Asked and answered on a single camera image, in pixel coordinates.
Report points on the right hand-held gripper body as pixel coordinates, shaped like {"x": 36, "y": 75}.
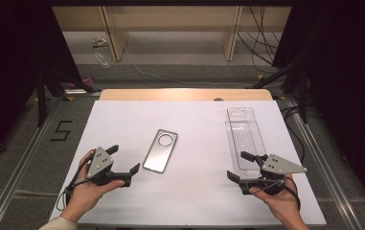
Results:
{"x": 279, "y": 166}

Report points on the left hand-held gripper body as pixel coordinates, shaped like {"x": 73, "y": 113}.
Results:
{"x": 99, "y": 161}

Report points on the clear plastic box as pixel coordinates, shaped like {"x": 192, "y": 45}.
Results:
{"x": 244, "y": 137}

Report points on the grey phone case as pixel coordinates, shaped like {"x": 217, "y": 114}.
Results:
{"x": 160, "y": 150}

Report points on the person's right hand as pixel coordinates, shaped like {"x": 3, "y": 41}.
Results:
{"x": 279, "y": 199}

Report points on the person's left hand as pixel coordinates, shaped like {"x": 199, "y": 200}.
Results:
{"x": 87, "y": 195}

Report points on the white table board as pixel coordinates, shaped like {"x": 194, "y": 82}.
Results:
{"x": 186, "y": 191}

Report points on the pink floor item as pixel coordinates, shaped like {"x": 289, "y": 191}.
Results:
{"x": 82, "y": 83}

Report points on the black metal stand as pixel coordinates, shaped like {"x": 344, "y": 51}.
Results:
{"x": 303, "y": 96}
{"x": 42, "y": 102}

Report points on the light wooden table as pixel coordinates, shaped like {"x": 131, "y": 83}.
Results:
{"x": 170, "y": 95}

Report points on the clear plastic packaging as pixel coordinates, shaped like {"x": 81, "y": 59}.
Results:
{"x": 102, "y": 60}

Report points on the small grey floor item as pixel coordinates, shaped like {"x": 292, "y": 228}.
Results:
{"x": 99, "y": 41}

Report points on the black curtain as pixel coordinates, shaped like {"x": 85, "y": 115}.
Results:
{"x": 11, "y": 64}
{"x": 346, "y": 80}

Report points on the light wooden shelf unit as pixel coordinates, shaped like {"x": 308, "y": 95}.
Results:
{"x": 170, "y": 19}

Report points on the aluminium floor rail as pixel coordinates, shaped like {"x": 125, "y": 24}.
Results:
{"x": 20, "y": 166}
{"x": 323, "y": 166}

